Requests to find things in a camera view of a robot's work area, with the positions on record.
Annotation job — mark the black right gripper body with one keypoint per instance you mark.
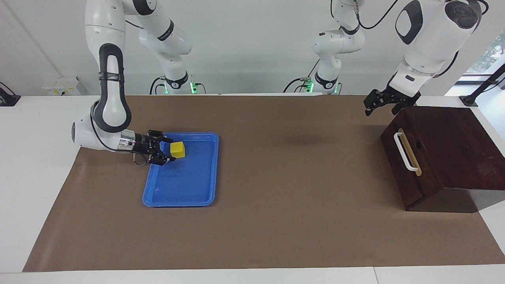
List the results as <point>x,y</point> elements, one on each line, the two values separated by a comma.
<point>146,146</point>

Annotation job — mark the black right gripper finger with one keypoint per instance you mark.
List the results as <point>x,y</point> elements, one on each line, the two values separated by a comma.
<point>161,159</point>
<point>159,134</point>

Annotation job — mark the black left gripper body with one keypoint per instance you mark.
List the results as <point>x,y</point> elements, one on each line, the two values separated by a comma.
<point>398,96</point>

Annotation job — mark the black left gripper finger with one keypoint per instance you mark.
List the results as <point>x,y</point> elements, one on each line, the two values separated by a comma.
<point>375,100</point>
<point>406,104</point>

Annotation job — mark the yellow block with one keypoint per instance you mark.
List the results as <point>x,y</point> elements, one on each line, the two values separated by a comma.
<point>178,150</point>

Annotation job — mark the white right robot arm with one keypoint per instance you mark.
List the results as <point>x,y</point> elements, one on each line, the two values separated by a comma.
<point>112,106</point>

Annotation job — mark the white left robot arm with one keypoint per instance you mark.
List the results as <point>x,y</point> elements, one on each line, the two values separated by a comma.
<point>430,43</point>

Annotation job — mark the blue plastic tray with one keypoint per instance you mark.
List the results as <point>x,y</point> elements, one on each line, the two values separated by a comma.
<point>185,181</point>

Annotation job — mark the dark wooden cabinet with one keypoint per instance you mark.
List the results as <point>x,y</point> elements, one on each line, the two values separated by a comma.
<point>465,150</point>

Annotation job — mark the glass window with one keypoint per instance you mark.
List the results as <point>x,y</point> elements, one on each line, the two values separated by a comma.
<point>493,53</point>

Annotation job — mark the brown table mat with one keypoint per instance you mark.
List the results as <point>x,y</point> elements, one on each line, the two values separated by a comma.
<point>276,197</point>

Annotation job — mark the black table clamp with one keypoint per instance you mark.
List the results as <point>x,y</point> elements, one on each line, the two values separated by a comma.
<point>8,99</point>

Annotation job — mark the black desk mount stand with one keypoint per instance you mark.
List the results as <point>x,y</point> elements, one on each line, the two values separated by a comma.
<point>469,100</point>

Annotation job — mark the white wall socket box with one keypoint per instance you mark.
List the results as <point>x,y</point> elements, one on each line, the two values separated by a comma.
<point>63,87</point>

